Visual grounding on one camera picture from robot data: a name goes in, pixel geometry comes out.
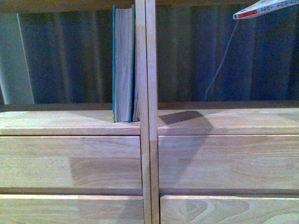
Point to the white paperback book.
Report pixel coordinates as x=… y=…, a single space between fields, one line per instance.
x=263 y=7

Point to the light wooden bookshelf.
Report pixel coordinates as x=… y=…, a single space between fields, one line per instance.
x=168 y=119

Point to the teal comic idiom book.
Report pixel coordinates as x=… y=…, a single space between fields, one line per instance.
x=123 y=63

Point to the dark blue curtain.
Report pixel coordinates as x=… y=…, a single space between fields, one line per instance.
x=202 y=55

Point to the lower right wooden drawer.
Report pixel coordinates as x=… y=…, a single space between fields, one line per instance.
x=228 y=210

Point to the wooden drawer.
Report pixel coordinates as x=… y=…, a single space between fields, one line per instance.
x=111 y=162
x=71 y=209
x=229 y=162
x=228 y=210

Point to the upper right wooden drawer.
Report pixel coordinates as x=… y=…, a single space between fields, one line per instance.
x=229 y=162

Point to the upper left wooden drawer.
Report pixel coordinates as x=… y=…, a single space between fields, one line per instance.
x=111 y=162

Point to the lower left wooden drawer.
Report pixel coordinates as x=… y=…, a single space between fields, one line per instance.
x=71 y=209

